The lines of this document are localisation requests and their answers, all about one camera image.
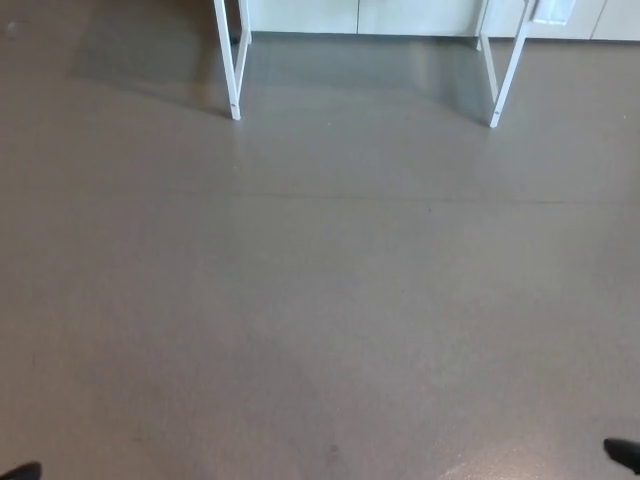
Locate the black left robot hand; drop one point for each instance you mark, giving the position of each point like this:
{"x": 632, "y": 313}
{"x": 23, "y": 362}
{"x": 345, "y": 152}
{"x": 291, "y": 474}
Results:
{"x": 22, "y": 472}

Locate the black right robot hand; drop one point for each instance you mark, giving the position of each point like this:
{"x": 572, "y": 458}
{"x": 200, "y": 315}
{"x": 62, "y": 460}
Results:
{"x": 625, "y": 455}

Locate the white cabinet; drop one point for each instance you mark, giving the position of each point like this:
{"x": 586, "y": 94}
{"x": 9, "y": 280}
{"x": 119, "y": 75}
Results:
{"x": 410, "y": 15}

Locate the white metal-frame table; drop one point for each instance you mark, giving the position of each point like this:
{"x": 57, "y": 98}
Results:
{"x": 233, "y": 75}

